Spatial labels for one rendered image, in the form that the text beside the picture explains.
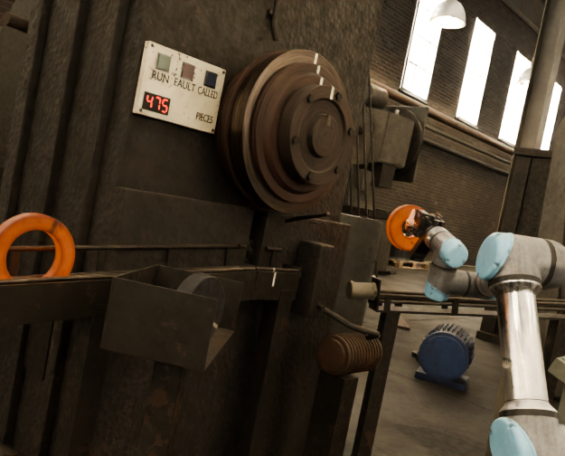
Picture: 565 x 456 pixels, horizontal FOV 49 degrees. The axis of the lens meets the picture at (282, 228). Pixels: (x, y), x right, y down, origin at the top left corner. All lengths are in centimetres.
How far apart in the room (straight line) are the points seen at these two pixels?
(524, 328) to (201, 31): 110
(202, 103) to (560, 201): 300
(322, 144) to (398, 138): 819
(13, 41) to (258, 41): 471
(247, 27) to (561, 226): 288
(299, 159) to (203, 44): 40
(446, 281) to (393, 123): 802
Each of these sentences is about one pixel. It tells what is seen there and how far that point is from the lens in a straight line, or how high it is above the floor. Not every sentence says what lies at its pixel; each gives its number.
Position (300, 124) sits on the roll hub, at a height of 113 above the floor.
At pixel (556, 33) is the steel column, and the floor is 425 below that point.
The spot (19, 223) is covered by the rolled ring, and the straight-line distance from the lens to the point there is 136.
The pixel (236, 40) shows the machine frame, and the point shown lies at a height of 133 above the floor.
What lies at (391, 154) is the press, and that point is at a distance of 984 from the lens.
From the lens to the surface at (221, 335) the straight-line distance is 137.
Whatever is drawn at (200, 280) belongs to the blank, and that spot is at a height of 74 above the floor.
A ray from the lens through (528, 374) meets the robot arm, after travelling 142.
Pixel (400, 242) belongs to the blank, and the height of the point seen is 85.
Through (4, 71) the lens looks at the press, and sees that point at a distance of 645.
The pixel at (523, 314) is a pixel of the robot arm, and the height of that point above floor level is 78.
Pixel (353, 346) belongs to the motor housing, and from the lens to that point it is 197.
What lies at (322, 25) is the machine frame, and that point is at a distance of 211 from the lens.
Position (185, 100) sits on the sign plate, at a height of 113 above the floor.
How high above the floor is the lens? 93
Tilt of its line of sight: 3 degrees down
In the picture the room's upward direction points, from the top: 11 degrees clockwise
